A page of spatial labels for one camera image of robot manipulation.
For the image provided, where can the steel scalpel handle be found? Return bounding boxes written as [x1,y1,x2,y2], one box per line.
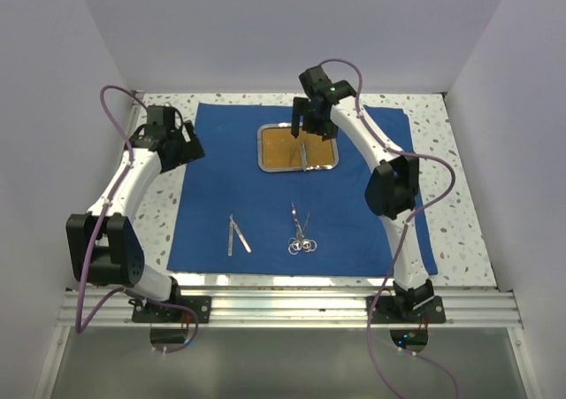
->
[227,221,234,257]

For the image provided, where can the steel forceps clamp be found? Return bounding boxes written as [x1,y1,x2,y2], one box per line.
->
[294,211,318,254]
[287,238,317,256]

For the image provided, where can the steel surgical scissors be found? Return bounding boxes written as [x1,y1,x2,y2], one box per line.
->
[291,203,307,239]

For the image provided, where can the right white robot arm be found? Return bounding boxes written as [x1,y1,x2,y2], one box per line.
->
[291,65,434,322]

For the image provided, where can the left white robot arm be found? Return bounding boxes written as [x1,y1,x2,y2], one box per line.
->
[65,105,205,322]

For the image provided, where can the steel tray orange liner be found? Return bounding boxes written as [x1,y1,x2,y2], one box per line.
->
[257,123,340,173]

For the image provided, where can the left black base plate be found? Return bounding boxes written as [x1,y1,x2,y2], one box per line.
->
[128,295,212,324]

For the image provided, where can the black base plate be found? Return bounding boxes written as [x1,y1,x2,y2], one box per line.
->
[365,283,447,325]
[128,295,212,324]

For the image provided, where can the aluminium front rail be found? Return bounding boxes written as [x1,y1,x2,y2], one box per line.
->
[56,286,525,329]

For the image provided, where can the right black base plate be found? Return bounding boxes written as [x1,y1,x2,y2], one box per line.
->
[365,283,447,325]

